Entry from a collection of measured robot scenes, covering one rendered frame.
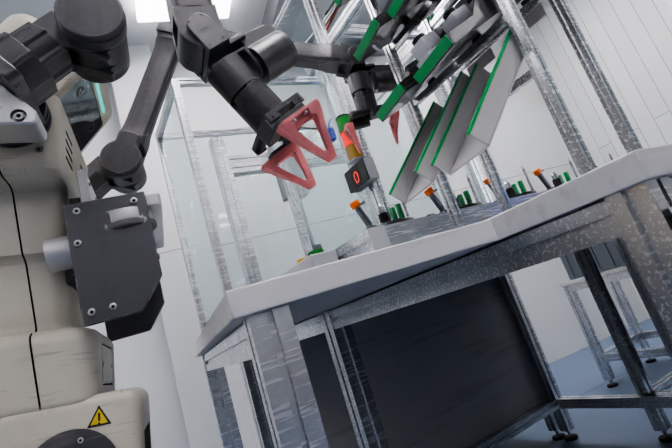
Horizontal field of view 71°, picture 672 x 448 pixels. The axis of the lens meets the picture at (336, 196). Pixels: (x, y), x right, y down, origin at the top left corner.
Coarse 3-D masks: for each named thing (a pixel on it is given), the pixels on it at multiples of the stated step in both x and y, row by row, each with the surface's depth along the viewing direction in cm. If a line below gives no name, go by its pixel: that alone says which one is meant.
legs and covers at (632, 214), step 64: (640, 192) 46; (512, 256) 61; (640, 256) 47; (320, 320) 108; (384, 320) 197; (448, 320) 212; (512, 320) 229; (256, 384) 161; (320, 384) 175; (384, 384) 187; (448, 384) 200; (512, 384) 214
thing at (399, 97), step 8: (440, 32) 105; (408, 64) 116; (416, 64) 116; (408, 72) 115; (440, 72) 110; (408, 80) 97; (400, 88) 97; (408, 88) 97; (416, 88) 103; (424, 88) 112; (392, 96) 100; (400, 96) 98; (408, 96) 104; (384, 104) 103; (392, 104) 102; (400, 104) 105; (384, 112) 105; (392, 112) 106; (384, 120) 108
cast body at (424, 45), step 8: (432, 32) 93; (416, 40) 93; (424, 40) 91; (432, 40) 92; (440, 40) 93; (416, 48) 93; (424, 48) 92; (432, 48) 91; (416, 56) 94; (424, 56) 91
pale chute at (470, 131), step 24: (504, 48) 87; (480, 72) 101; (504, 72) 85; (480, 96) 98; (504, 96) 83; (456, 120) 94; (480, 120) 79; (456, 144) 92; (480, 144) 82; (456, 168) 87
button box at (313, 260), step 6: (324, 252) 109; (330, 252) 110; (306, 258) 109; (312, 258) 107; (318, 258) 108; (324, 258) 109; (330, 258) 110; (336, 258) 110; (300, 264) 112; (306, 264) 110; (312, 264) 107; (318, 264) 108; (288, 270) 119; (294, 270) 116; (300, 270) 113
